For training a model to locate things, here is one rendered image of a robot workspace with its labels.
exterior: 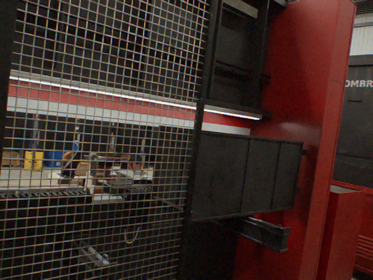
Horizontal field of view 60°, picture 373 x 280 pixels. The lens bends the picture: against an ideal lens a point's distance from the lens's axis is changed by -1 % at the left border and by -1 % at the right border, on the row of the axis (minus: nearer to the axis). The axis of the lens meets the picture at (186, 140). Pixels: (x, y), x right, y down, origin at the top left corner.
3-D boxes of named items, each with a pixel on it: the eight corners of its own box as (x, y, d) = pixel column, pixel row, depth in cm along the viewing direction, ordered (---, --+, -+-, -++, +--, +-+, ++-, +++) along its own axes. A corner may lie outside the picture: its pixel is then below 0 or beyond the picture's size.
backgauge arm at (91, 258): (53, 235, 157) (56, 206, 156) (115, 300, 108) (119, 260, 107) (36, 236, 152) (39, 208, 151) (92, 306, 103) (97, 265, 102)
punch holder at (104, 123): (102, 150, 180) (105, 120, 179) (109, 152, 173) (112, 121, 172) (76, 149, 170) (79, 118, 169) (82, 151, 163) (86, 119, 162)
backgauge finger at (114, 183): (110, 183, 177) (111, 174, 177) (135, 195, 157) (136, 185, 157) (89, 183, 169) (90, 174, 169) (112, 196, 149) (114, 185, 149)
